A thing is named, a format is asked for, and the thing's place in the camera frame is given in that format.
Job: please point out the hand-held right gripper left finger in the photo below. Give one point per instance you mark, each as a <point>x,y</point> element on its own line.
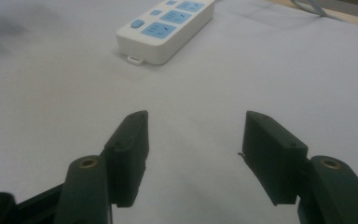
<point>127,149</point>

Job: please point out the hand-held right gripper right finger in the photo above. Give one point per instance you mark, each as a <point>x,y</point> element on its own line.
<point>273,155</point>

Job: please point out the white power strip blue sockets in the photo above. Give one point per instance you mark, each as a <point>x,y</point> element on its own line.
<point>164,34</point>

